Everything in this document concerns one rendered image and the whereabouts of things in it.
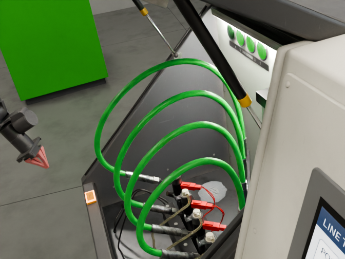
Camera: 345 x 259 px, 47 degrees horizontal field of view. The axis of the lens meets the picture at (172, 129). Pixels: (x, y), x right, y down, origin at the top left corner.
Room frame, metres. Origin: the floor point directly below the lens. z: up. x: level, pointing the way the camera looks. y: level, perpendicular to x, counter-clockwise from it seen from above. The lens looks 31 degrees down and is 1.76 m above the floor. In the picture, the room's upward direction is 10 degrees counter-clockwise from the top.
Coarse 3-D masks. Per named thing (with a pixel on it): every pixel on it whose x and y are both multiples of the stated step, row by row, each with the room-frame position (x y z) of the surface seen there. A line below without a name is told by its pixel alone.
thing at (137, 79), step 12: (180, 60) 0.85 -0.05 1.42; (192, 60) 0.85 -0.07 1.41; (144, 72) 0.83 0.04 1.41; (216, 72) 0.87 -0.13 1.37; (132, 84) 0.82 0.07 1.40; (120, 96) 0.82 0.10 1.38; (108, 108) 0.81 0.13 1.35; (240, 108) 0.88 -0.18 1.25; (240, 120) 0.88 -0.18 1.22; (96, 132) 0.80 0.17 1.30; (96, 144) 0.80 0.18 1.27; (108, 168) 0.80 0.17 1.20
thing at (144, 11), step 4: (132, 0) 1.16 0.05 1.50; (136, 0) 1.16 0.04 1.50; (136, 4) 1.16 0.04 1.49; (140, 4) 1.16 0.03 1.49; (140, 8) 1.16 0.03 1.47; (144, 8) 1.16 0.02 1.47; (144, 12) 1.16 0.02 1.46; (148, 16) 1.16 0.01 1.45; (152, 24) 1.16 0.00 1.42; (156, 28) 1.16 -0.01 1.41; (160, 32) 1.17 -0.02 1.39; (164, 40) 1.17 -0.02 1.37; (168, 44) 1.17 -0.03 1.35; (172, 52) 1.17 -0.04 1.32; (176, 52) 1.17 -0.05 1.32; (180, 52) 1.17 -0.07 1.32; (172, 56) 1.18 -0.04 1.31; (176, 56) 1.17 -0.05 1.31; (180, 56) 1.17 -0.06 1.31
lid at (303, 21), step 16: (144, 0) 0.49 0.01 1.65; (160, 0) 0.50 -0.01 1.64; (208, 0) 0.48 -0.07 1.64; (224, 0) 0.49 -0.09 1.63; (240, 0) 0.49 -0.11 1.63; (256, 0) 0.50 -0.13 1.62; (272, 0) 0.50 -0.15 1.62; (288, 0) 0.51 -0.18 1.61; (256, 16) 0.50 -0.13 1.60; (272, 16) 0.50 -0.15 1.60; (288, 16) 0.51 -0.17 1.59; (304, 16) 0.51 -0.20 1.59; (320, 16) 0.52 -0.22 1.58; (304, 32) 0.51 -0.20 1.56; (320, 32) 0.52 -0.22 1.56; (336, 32) 0.52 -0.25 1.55
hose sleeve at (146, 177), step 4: (128, 172) 0.81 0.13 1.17; (132, 172) 0.82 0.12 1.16; (124, 176) 0.81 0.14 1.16; (128, 176) 0.81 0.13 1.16; (140, 176) 0.82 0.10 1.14; (144, 176) 0.82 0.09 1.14; (148, 176) 0.82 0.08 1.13; (140, 180) 0.81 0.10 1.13; (144, 180) 0.82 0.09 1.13; (148, 180) 0.82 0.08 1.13; (152, 180) 0.82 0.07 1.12
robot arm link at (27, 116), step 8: (8, 112) 1.22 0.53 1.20; (16, 112) 1.17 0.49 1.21; (24, 112) 1.17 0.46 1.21; (32, 112) 1.20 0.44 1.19; (8, 120) 1.16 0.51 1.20; (16, 120) 1.16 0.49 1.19; (24, 120) 1.15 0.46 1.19; (32, 120) 1.16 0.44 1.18; (16, 128) 1.15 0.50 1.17; (24, 128) 1.15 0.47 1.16
